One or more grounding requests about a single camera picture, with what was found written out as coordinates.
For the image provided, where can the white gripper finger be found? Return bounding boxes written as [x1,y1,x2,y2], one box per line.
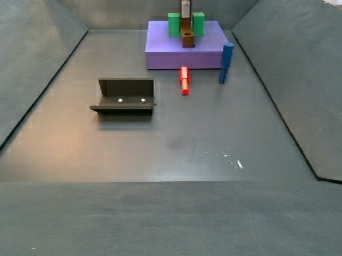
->
[181,0,191,19]

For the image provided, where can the blue cylinder peg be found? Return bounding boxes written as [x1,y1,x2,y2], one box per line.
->
[219,42,234,84]

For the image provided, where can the purple base board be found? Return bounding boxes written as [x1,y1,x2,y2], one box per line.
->
[146,21,227,70]

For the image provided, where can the green U-shaped block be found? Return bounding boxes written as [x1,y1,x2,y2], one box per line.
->
[167,12,206,37]

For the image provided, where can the brown T-shaped block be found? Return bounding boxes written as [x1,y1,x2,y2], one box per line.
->
[181,11,195,48]

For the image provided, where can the black U-shaped bracket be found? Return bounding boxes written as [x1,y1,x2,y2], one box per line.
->
[90,78,155,114]

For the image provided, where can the red-orange peg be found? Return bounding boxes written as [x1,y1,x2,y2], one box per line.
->
[179,66,190,95]

